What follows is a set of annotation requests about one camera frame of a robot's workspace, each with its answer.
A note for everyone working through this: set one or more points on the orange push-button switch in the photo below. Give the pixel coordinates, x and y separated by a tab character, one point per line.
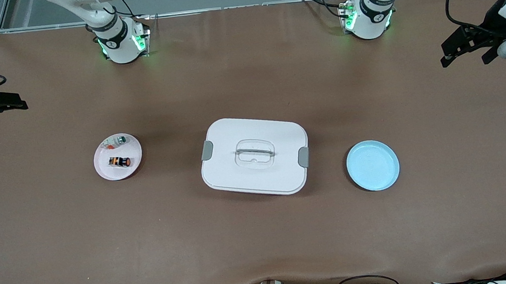
119	162

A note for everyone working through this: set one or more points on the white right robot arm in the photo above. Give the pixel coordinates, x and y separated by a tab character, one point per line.
118	44

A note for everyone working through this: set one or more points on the pink round plate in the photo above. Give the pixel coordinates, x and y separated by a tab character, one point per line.
120	174

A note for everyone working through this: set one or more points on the light blue round plate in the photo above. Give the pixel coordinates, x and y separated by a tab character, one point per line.
372	168

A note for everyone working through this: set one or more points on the grey box latch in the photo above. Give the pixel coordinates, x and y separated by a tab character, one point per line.
303	157
207	150

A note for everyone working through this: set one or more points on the white lidded storage box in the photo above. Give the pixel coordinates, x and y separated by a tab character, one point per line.
256	178

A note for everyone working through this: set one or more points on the green push-button switch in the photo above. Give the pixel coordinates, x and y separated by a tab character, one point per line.
118	140

